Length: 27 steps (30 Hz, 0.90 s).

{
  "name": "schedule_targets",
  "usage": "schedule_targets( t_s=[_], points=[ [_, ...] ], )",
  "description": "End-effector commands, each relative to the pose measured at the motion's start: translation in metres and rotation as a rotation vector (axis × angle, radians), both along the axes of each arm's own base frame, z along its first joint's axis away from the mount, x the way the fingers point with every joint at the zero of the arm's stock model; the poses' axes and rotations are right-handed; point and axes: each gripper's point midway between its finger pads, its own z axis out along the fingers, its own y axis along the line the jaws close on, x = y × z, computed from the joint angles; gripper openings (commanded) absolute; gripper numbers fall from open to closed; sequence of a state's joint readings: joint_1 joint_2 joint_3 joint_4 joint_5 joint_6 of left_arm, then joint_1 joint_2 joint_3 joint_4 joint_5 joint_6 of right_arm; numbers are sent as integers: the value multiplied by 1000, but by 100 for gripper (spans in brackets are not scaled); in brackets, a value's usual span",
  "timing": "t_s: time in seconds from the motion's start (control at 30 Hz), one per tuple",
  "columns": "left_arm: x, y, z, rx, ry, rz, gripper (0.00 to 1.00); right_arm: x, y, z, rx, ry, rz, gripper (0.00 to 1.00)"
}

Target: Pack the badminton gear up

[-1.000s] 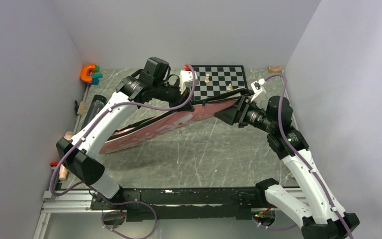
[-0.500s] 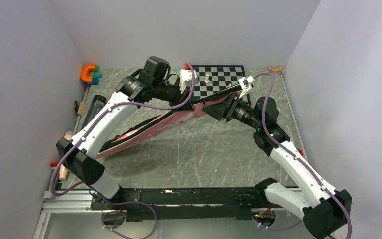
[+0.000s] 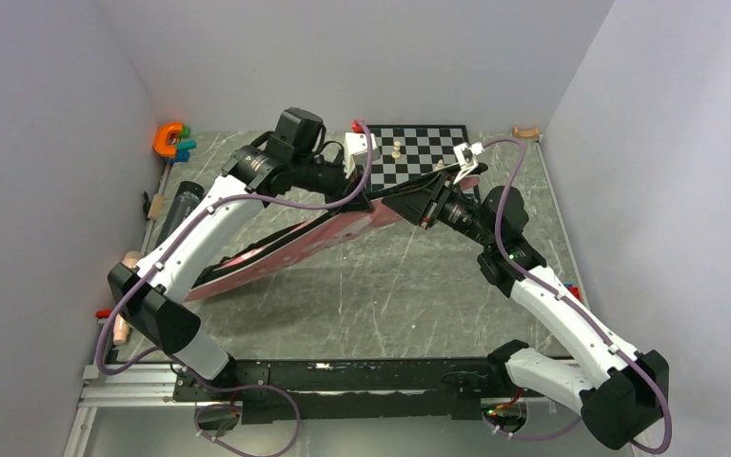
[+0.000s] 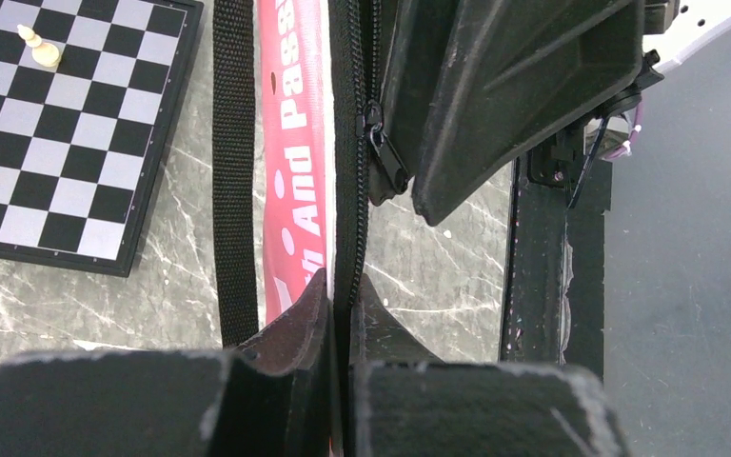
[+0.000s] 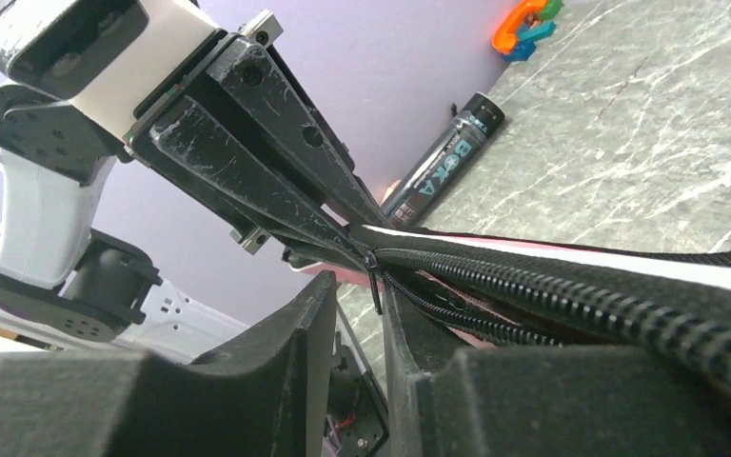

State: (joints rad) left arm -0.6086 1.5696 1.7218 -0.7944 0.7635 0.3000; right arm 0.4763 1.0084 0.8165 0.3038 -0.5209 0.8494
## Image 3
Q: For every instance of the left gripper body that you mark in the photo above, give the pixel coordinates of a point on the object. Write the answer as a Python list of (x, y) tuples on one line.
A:
[(339, 187)]

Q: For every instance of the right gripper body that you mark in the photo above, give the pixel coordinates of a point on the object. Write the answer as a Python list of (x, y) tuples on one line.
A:
[(441, 208)]

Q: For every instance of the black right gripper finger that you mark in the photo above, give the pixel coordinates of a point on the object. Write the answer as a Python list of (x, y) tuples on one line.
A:
[(442, 183), (410, 206)]

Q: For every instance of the pink racket bag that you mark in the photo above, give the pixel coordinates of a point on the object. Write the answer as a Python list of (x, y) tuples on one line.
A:
[(291, 245)]

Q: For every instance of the black shuttlecock tube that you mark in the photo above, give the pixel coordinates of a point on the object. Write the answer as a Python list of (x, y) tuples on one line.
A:
[(187, 197)]

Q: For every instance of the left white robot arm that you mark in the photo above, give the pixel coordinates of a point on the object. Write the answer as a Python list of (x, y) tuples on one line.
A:
[(149, 296)]

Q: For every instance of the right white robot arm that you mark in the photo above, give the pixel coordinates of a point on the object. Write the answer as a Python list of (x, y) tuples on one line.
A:
[(617, 390)]

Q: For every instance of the black white chessboard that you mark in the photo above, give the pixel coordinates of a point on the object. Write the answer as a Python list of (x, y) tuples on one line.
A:
[(423, 146)]

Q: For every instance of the small wooden object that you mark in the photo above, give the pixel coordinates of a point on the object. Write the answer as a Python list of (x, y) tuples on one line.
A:
[(532, 133)]

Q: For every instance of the colourful toy blocks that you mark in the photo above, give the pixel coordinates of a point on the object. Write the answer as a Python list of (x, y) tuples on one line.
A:
[(575, 291)]

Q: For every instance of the teal blue toy blocks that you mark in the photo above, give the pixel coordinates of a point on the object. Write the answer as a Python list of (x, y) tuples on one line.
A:
[(183, 151)]

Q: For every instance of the orange C-shaped toy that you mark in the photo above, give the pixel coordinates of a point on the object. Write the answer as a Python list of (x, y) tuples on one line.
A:
[(167, 139)]

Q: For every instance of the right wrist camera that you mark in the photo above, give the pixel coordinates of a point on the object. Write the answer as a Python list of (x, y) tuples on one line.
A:
[(467, 159)]

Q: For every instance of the black front rail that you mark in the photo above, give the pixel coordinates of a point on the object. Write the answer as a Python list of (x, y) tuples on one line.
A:
[(326, 389)]

